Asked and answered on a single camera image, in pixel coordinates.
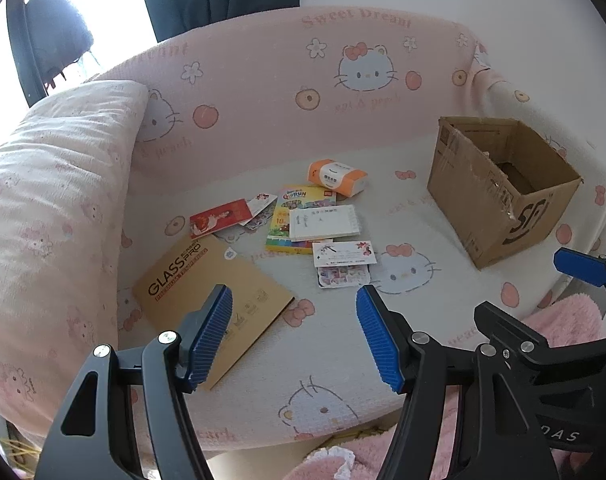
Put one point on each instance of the colourful crayon box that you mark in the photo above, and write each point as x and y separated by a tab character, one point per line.
295	202

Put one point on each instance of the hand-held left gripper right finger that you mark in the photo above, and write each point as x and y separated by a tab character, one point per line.
378	340

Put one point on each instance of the bright window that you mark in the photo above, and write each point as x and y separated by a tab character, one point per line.
118	20

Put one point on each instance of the pink sticker sheet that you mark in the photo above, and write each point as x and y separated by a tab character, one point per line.
343	276
260	221

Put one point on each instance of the pink cat print padded bed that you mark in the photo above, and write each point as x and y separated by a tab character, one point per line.
263	60

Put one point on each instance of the white floral card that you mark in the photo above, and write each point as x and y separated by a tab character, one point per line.
260	202
343	255

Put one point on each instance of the brown cardboard box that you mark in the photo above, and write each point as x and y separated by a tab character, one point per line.
463	195

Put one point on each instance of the white notepad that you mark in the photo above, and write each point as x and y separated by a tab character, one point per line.
323	222

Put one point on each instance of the red envelope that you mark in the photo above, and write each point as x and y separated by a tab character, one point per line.
218	217

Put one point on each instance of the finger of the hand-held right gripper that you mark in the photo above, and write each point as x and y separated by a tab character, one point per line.
558	355
580	266

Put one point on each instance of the pink fluffy blanket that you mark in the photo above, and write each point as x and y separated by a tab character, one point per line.
568	310

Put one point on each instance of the orange white tissue pack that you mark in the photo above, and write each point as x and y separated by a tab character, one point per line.
333	177

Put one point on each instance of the white pink print pillow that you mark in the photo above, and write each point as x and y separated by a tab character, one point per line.
48	210

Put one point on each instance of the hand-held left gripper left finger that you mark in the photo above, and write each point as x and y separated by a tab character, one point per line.
210	335

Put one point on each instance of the small white round tag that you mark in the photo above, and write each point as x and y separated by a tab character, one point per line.
230	253

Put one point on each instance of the dark hanging bag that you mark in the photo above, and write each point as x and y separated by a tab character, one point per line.
58	30

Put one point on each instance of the brown cardboard package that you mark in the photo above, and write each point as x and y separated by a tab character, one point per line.
183	280

